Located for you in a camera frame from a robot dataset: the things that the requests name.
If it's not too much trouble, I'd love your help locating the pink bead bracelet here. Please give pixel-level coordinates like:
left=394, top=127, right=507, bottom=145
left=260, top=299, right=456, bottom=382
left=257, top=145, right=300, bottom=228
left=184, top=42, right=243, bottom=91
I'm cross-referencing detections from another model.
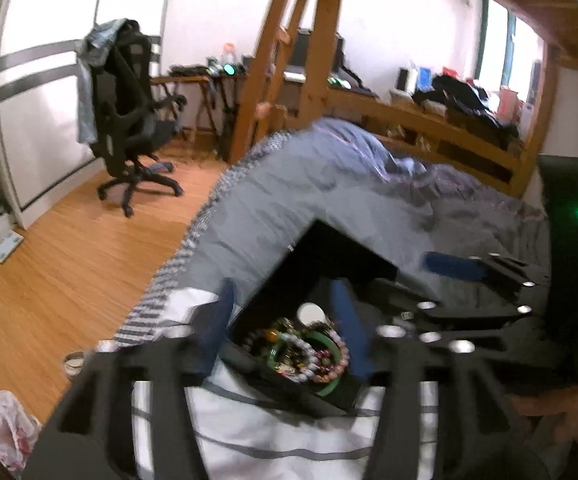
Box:
left=308, top=328, right=351, bottom=384

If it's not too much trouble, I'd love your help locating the black office chair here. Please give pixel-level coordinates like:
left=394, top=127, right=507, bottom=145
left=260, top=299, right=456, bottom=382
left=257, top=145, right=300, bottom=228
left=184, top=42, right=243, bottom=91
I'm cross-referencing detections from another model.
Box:
left=89, top=20, right=184, bottom=218

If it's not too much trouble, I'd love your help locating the white sliding wardrobe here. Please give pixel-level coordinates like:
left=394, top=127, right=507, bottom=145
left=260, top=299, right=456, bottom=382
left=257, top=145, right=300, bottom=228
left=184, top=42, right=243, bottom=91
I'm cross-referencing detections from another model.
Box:
left=0, top=0, right=169, bottom=228

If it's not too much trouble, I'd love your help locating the white grey striped sheet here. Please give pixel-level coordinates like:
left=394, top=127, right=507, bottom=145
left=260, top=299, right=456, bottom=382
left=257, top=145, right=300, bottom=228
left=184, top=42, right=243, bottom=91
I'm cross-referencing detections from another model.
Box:
left=113, top=129, right=440, bottom=480

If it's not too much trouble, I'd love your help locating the white bead bracelet amber bead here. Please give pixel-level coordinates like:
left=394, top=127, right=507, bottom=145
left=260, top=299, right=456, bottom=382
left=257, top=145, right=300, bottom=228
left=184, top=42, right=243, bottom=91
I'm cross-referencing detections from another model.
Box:
left=267, top=330, right=319, bottom=384

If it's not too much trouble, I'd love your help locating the white pink plastic bag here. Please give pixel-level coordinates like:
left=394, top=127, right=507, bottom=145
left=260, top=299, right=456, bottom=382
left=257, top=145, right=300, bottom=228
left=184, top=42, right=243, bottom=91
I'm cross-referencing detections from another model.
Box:
left=0, top=390, right=42, bottom=479

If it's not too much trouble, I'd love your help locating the green jade bangle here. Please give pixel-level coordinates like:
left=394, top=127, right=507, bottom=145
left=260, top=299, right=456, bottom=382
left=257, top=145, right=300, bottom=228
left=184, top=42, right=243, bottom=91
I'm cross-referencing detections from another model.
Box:
left=265, top=325, right=351, bottom=398

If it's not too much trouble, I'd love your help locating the small round tin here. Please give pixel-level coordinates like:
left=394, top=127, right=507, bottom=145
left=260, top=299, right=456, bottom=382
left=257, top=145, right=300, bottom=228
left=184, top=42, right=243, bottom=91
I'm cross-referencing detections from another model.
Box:
left=62, top=351, right=86, bottom=380

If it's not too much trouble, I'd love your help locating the grey blue duvet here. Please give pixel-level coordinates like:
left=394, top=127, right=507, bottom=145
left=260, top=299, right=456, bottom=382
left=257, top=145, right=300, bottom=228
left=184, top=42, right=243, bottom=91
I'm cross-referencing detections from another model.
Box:
left=177, top=119, right=550, bottom=307

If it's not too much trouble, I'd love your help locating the pile of black clothes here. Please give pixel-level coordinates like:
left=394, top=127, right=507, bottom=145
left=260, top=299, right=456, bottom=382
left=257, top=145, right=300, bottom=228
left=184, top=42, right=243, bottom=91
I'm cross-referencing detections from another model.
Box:
left=411, top=74, right=519, bottom=150

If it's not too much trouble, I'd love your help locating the wooden bunk bed frame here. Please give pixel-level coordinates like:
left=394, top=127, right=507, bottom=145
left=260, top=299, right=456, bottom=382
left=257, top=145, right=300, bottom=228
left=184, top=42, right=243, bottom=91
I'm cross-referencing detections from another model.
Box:
left=228, top=0, right=578, bottom=197

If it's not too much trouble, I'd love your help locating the black computer monitor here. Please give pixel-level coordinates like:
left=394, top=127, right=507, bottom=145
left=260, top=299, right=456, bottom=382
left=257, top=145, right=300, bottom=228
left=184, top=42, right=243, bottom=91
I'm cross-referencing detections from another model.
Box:
left=288, top=29, right=346, bottom=74

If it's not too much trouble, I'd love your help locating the white bathroom scale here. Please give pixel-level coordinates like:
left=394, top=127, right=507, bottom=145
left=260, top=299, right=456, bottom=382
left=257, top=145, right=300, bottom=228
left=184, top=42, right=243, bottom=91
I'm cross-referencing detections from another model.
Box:
left=0, top=230, right=24, bottom=263

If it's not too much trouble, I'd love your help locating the right hand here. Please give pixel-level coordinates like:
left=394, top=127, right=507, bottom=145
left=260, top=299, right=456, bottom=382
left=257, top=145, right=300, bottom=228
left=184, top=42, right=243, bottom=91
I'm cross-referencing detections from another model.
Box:
left=510, top=386, right=578, bottom=444

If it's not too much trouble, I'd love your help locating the wooden folding table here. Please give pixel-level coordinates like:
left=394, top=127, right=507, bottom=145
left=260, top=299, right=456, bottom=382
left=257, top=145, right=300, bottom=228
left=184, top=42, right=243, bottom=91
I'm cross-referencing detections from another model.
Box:
left=151, top=75, right=221, bottom=141

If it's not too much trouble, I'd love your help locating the denim jacket on chair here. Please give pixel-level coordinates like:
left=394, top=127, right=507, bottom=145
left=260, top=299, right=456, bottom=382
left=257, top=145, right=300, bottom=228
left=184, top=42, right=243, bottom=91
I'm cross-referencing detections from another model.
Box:
left=76, top=18, right=127, bottom=144

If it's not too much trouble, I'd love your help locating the black jewelry box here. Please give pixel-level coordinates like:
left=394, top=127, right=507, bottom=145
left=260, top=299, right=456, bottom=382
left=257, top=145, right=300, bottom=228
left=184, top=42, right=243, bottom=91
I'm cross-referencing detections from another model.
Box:
left=222, top=220, right=397, bottom=417

